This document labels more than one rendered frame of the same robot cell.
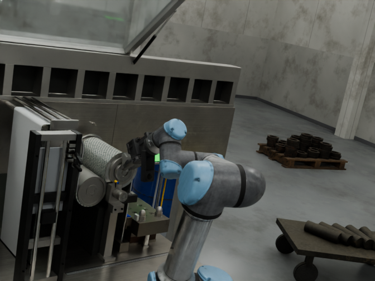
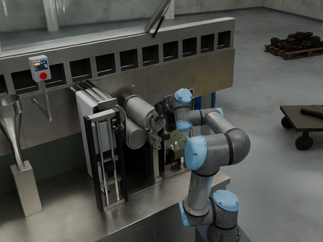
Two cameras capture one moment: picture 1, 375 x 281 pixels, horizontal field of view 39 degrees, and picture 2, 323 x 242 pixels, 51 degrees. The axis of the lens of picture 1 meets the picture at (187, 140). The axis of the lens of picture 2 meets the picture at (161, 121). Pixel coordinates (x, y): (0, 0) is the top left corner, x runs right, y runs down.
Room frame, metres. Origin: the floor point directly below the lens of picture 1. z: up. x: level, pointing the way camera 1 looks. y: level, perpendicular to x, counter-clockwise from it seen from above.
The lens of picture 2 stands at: (0.28, -0.11, 2.11)
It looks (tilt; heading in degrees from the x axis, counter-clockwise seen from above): 27 degrees down; 10
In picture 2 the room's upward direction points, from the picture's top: 2 degrees counter-clockwise
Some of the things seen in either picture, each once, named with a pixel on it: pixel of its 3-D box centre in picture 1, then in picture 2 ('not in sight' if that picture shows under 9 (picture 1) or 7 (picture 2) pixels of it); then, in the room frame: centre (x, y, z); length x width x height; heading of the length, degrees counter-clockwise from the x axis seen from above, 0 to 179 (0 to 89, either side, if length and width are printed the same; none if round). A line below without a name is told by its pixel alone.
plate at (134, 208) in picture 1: (128, 209); (167, 138); (2.18, 0.20, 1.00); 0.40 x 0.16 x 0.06; 42
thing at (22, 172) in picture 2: not in sight; (19, 164); (1.53, 0.84, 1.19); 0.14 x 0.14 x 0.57
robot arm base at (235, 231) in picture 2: not in sight; (223, 226); (1.48, -0.16, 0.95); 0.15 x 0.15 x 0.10
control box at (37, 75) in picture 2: not in sight; (40, 68); (1.59, 0.66, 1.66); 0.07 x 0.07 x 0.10; 44
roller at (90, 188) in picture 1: (76, 179); (127, 130); (1.95, 0.40, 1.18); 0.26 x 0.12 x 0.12; 42
